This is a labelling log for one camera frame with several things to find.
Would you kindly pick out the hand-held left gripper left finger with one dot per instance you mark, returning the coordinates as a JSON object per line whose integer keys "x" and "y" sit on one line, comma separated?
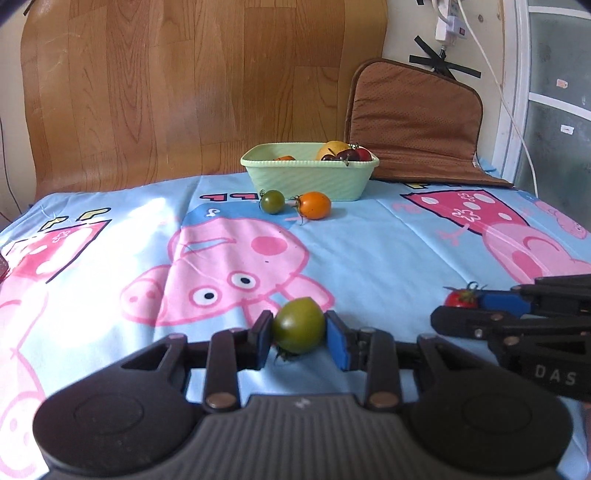
{"x": 264, "y": 341}

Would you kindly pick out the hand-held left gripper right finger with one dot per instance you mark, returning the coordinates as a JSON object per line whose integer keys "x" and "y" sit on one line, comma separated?
{"x": 337, "y": 344}

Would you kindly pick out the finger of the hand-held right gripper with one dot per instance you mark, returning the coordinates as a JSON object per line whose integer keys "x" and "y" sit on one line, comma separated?
{"x": 461, "y": 321}
{"x": 503, "y": 301}

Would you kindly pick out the light green tomato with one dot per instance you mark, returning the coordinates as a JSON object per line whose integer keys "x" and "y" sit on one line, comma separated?
{"x": 298, "y": 325}

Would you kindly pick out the dark green tomato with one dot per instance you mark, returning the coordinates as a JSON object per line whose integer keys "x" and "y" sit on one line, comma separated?
{"x": 272, "y": 202}

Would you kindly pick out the orange cherry tomato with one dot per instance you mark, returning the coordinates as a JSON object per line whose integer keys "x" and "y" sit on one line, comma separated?
{"x": 315, "y": 205}

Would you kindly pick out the green plastic basket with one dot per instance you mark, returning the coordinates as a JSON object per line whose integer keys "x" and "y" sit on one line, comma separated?
{"x": 304, "y": 182}

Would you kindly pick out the dark red cherry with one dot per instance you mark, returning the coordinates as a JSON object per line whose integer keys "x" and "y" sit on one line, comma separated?
{"x": 330, "y": 157}

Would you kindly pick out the cartoon pig printed blanket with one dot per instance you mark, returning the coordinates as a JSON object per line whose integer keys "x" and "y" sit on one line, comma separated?
{"x": 369, "y": 258}

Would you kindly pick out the brown seat cushion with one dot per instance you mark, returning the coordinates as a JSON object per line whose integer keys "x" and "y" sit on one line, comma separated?
{"x": 415, "y": 120}

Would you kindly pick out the black tape cross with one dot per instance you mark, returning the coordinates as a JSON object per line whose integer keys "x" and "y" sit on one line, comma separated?
{"x": 461, "y": 70}

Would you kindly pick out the white framed window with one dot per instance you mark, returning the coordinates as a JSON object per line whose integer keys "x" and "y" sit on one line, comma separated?
{"x": 554, "y": 60}

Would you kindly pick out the white power adapter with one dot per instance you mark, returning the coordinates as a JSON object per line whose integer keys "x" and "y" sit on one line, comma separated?
{"x": 450, "y": 28}

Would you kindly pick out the wood grain vinyl sheet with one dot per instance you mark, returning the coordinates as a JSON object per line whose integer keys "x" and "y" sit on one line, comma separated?
{"x": 138, "y": 92}

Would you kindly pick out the white power strip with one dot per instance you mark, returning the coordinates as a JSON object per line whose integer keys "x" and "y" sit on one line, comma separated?
{"x": 448, "y": 5}

